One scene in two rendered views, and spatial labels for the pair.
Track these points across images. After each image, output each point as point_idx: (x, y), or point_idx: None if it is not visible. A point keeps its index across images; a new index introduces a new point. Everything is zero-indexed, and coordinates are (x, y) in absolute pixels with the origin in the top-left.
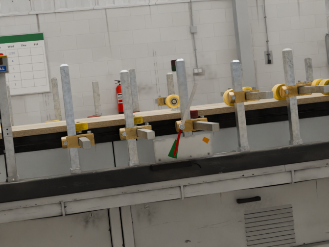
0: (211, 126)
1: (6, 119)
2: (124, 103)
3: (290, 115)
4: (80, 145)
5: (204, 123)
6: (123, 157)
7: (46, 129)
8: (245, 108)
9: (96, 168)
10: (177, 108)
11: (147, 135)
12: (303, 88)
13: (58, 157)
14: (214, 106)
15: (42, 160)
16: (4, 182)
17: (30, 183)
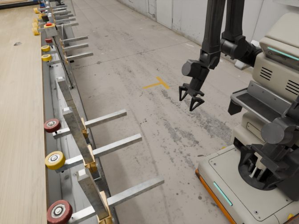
0: (87, 37)
1: (64, 58)
2: (58, 38)
3: (58, 32)
4: (77, 58)
5: (78, 38)
6: (46, 67)
7: (42, 64)
8: (41, 34)
9: (47, 76)
10: (17, 43)
11: (88, 45)
12: (59, 21)
13: (45, 77)
14: (18, 39)
15: (45, 81)
16: (73, 88)
17: (76, 83)
